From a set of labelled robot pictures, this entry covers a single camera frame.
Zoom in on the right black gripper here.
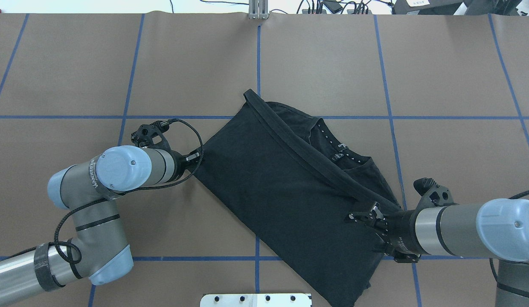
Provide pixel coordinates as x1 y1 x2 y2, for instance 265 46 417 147
344 202 421 263

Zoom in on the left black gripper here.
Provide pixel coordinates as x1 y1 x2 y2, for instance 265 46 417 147
172 150 202 180

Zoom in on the black graphic t-shirt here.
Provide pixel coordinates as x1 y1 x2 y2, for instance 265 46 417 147
195 89 401 307

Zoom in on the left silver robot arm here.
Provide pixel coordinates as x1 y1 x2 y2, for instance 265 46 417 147
0 145 203 307

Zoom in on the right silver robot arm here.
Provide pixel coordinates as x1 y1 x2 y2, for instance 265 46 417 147
345 199 529 307

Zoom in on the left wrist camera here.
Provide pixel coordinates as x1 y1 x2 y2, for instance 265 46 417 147
131 120 171 151

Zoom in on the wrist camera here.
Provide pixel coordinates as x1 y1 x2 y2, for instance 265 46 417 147
131 120 171 151
413 177 455 211

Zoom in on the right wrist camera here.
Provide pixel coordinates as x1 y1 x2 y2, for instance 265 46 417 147
413 177 455 211

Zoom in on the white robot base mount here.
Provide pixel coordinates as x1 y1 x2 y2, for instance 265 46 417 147
200 293 313 307

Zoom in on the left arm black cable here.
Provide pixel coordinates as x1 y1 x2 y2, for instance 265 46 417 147
0 119 204 273

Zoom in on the aluminium frame post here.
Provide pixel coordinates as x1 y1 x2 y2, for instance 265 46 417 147
248 0 270 20

